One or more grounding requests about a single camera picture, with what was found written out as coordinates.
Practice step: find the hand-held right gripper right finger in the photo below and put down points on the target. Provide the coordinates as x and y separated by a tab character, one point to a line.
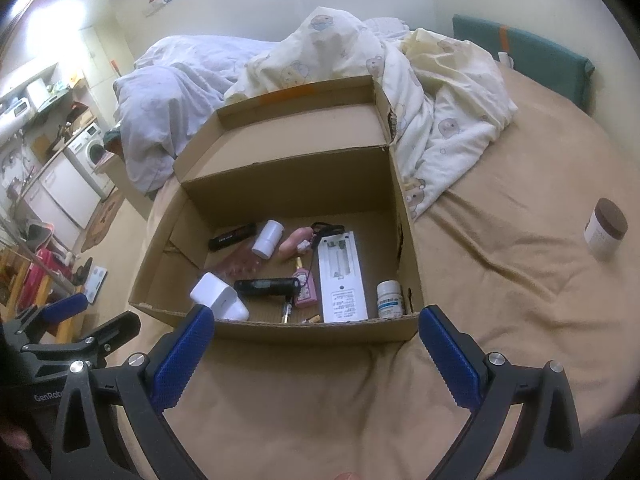
450	365

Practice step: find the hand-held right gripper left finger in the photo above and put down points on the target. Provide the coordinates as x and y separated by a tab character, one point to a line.
182	365

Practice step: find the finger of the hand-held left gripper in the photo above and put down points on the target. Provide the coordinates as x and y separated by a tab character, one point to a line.
62	307
110	335

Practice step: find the white rounded case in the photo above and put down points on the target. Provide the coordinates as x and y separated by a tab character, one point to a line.
235	310

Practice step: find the white charger adapter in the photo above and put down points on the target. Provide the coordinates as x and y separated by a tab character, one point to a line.
210	290

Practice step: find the white pill bottle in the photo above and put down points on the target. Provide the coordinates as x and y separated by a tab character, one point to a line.
390	302

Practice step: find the black flashlight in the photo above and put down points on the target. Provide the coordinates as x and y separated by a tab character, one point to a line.
265	287

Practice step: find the small clear vial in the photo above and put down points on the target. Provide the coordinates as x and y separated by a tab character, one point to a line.
287	310

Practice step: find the white remote control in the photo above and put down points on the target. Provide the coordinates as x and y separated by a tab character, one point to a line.
342	285

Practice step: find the black lighter with red label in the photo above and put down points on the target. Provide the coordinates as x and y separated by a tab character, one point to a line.
232	237

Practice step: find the black and gold battery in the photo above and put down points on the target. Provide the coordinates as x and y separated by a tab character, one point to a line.
313	318

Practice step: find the pink perfume bottle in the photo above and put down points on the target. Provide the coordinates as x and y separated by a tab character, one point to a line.
306	287

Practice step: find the white cylinder container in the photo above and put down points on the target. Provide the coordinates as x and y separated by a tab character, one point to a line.
267	240

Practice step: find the brown cardboard box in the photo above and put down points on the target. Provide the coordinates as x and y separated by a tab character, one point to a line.
280	185

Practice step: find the person's left hand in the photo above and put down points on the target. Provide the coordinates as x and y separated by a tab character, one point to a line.
12	440

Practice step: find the black shoes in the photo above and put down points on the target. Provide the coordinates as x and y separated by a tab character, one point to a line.
82	272

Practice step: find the white bathroom scale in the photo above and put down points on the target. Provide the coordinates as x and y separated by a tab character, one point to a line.
96	285

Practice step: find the red suitcase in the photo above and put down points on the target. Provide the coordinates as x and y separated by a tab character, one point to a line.
35	277

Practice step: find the round brown rug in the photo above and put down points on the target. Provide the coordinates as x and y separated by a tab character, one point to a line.
102	220

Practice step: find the white fridge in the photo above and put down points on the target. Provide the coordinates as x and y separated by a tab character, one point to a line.
62	192

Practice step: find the white washing machine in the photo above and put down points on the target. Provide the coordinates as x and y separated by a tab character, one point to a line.
90	157

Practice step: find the person's grey trouser leg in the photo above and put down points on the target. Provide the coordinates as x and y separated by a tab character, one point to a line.
615	450

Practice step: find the white microwave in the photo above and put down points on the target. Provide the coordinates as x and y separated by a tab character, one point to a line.
15	110

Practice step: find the cream jar with brown lid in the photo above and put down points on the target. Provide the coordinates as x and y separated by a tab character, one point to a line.
605	232

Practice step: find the bear print duvet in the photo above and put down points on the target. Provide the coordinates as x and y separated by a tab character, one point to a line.
450	125

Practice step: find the teal headboard cushion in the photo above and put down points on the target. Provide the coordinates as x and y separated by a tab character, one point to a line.
545	55

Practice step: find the white wall plug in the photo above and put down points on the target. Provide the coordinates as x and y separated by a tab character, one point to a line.
505	59

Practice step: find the wall decoration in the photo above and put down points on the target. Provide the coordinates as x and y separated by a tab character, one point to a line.
157	2

